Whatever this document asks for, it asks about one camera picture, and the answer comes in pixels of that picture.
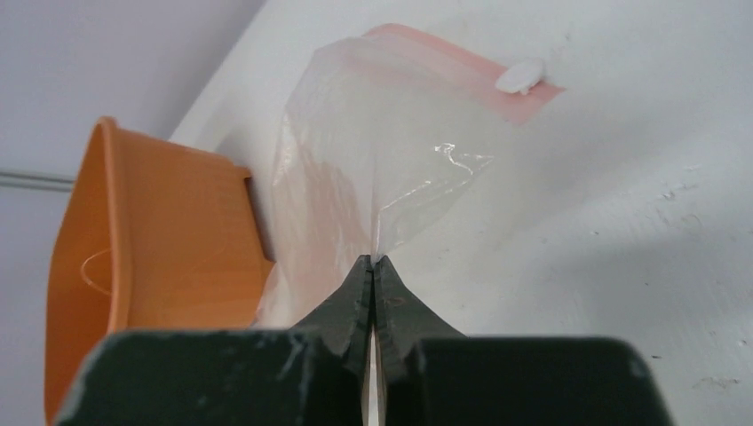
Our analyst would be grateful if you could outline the clear zip top bag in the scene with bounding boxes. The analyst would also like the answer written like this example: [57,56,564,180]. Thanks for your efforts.
[255,23,561,327]

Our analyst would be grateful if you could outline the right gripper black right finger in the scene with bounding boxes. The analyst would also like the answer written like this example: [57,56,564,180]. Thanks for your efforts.
[373,256,463,380]

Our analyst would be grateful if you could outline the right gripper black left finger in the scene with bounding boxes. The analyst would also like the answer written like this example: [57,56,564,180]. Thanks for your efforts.
[291,255,373,376]

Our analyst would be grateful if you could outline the white bag zipper slider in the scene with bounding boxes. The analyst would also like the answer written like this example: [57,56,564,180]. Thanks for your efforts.
[495,58,545,95]

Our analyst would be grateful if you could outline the orange plastic basket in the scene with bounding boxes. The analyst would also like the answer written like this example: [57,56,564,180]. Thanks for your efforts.
[44,116,273,422]

